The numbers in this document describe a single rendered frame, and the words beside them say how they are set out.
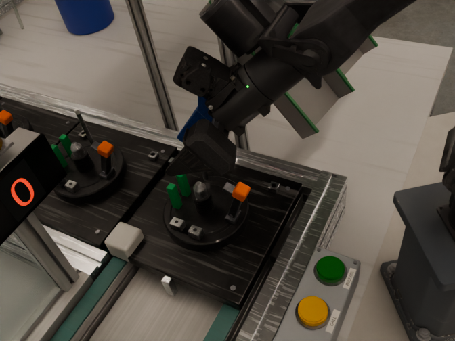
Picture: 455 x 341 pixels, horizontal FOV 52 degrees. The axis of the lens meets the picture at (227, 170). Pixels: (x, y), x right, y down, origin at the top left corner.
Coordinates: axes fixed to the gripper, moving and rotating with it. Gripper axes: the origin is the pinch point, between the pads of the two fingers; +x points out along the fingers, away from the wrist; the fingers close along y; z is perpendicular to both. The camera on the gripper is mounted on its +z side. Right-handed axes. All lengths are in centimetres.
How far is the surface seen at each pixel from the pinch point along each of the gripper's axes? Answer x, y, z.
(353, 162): -5.1, -29.6, -34.4
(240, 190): 1.4, -1.3, -10.6
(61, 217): 32.7, -7.8, 2.2
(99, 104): 39, -54, 7
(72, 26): 45, -87, 26
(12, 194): 13.4, 12.5, 12.4
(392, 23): -21, -235, -96
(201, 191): 8.0, -4.6, -8.5
